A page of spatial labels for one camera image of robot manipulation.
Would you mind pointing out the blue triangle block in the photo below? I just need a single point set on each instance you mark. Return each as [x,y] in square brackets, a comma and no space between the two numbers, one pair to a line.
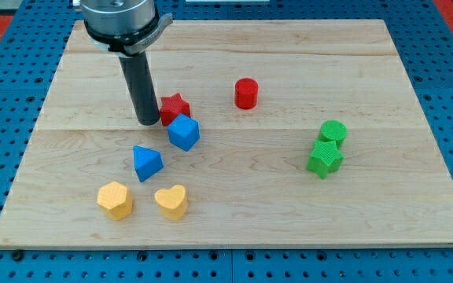
[147,162]

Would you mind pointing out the green star block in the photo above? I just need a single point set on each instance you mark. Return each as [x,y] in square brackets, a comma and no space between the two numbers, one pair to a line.
[324,158]

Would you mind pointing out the wooden board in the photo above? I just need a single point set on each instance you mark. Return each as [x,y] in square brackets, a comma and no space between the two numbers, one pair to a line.
[246,178]

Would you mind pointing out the yellow hexagon block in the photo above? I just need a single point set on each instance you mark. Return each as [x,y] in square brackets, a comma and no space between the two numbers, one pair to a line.
[115,200]

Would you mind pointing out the red cylinder block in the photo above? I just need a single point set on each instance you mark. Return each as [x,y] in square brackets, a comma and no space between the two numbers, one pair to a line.
[245,93]

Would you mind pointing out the blue cube block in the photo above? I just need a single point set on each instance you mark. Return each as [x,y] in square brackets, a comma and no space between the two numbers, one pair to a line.
[184,132]

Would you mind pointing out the green cylinder block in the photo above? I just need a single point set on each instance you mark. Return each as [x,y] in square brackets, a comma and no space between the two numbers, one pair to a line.
[333,130]

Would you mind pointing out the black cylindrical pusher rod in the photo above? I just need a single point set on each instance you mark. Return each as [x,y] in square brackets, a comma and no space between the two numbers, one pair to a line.
[140,85]

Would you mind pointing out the red star block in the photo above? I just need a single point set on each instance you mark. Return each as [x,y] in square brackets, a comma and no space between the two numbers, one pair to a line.
[172,107]

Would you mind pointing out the yellow heart block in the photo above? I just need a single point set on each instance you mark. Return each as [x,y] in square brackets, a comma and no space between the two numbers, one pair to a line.
[173,202]

